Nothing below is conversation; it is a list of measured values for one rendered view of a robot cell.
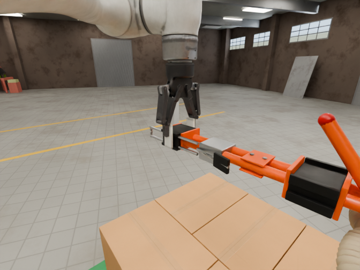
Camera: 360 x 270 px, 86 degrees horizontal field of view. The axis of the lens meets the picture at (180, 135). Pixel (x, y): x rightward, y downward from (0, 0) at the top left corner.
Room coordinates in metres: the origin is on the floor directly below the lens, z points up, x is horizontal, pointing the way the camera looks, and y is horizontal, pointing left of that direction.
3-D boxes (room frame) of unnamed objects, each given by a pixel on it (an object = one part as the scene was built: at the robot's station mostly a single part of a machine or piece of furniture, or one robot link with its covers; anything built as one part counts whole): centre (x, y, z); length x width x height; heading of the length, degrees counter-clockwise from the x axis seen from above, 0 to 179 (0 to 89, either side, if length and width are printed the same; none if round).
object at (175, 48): (0.54, 0.00, 1.50); 0.09 x 0.09 x 0.06
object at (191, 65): (0.54, 0.00, 1.43); 0.08 x 0.07 x 0.09; 134
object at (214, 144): (0.45, -0.09, 1.26); 0.07 x 0.07 x 0.04; 44
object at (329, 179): (0.29, -0.24, 1.27); 0.10 x 0.08 x 0.06; 134
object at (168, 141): (0.51, 0.03, 1.28); 0.03 x 0.01 x 0.07; 44
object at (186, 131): (0.55, 0.00, 1.27); 0.08 x 0.07 x 0.05; 44
